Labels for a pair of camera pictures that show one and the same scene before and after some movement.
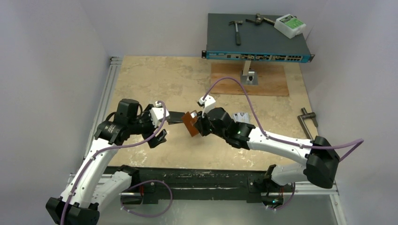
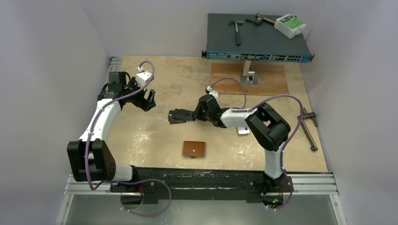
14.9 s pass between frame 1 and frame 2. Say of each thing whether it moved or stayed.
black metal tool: stayed
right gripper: moved
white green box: stayed
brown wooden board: stayed
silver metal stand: stayed
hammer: stayed
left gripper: moved
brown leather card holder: moved
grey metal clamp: stayed
